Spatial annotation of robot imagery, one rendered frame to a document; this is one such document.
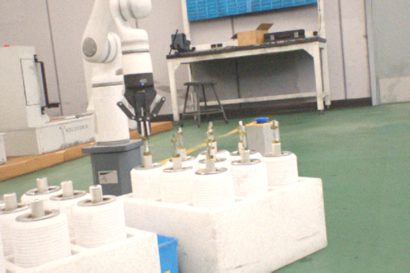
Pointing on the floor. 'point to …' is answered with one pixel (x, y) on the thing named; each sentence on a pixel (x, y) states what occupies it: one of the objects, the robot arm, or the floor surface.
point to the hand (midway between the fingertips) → (144, 128)
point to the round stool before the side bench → (199, 102)
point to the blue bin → (167, 253)
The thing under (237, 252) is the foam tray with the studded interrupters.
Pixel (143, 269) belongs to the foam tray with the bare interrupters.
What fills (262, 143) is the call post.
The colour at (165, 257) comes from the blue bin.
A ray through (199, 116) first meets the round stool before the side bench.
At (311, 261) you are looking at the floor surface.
